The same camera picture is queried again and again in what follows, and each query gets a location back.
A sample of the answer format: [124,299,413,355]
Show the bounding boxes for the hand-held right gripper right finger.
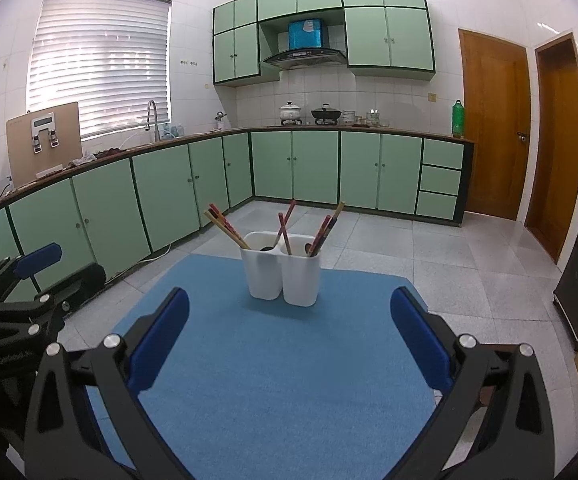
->
[390,286,556,480]

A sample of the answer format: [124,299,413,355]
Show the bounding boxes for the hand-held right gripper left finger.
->
[23,287,191,480]

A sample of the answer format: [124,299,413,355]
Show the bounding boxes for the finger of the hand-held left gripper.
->
[0,263,107,328]
[0,242,64,302]

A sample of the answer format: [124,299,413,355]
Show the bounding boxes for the white utensil holder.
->
[239,230,322,308]

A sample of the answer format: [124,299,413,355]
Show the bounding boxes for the bundle of assorted chopsticks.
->
[204,200,346,257]

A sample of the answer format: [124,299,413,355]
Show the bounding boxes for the blue mat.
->
[86,253,442,480]

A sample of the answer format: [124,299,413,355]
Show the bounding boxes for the white device on board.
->
[30,115,61,154]

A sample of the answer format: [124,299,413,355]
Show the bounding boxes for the brown board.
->
[5,101,83,189]

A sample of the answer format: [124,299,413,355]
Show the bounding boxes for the metal sink faucet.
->
[146,100,161,144]

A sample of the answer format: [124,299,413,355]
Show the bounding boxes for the green base cabinet run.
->
[0,127,475,311]

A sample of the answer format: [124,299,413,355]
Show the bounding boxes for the white window blinds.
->
[26,0,174,142]

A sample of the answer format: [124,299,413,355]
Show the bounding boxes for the green plastic bottle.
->
[451,99,466,140]

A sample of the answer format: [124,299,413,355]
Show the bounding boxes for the wooden door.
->
[457,28,532,221]
[523,33,578,264]

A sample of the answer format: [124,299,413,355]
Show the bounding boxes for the black wok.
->
[311,103,344,125]

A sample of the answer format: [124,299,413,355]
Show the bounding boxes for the range hood with blue chimney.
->
[262,18,348,71]

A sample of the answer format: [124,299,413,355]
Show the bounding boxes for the white floor cable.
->
[118,242,173,277]

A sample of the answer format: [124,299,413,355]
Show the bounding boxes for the green wall cabinet unit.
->
[212,0,436,87]

